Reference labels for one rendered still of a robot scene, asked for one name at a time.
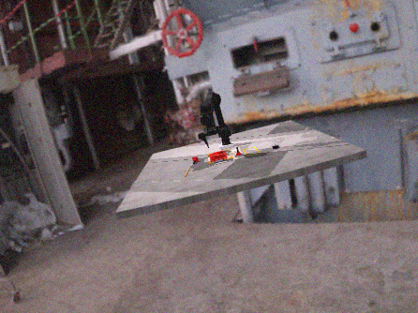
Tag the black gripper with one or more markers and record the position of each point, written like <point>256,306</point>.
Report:
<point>223,131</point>

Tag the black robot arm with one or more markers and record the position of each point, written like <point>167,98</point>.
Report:
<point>212,102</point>

